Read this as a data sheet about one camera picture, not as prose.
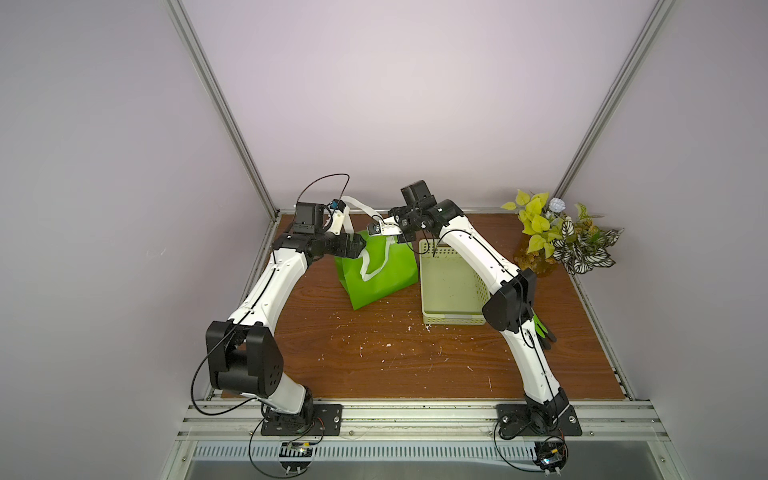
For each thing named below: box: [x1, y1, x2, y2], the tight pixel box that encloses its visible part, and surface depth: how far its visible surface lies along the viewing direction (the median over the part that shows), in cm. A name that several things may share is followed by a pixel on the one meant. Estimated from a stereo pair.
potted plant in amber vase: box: [501, 190, 624, 278], surface depth 85 cm
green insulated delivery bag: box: [334, 196, 419, 310], surface depth 90 cm
